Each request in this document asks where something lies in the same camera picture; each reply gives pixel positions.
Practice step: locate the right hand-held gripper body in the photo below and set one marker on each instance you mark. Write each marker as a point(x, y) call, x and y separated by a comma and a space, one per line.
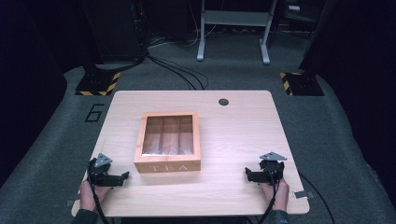
point(273, 166)

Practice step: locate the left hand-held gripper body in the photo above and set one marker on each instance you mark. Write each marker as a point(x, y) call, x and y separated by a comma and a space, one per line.
point(99, 170)

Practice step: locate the wooden tea box glass lid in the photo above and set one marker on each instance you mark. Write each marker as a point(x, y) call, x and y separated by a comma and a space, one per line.
point(169, 161)

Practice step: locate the person's left hand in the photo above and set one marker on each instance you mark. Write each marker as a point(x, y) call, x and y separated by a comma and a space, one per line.
point(87, 196)

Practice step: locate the person's right hand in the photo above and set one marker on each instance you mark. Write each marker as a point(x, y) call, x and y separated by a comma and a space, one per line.
point(280, 196)

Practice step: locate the dark round table grommet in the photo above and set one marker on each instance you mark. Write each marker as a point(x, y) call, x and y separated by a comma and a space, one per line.
point(223, 101)

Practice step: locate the dark equipment cabinet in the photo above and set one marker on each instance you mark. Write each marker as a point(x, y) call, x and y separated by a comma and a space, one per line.
point(113, 28)

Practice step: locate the grey table edge bracket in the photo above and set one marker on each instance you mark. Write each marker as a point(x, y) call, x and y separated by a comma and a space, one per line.
point(304, 194)

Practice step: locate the black stand striped base plate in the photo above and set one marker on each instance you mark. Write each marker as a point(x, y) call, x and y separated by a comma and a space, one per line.
point(302, 84)
point(99, 84)

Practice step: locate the white metal stand frame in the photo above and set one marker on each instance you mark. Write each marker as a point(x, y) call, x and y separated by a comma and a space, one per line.
point(236, 18)

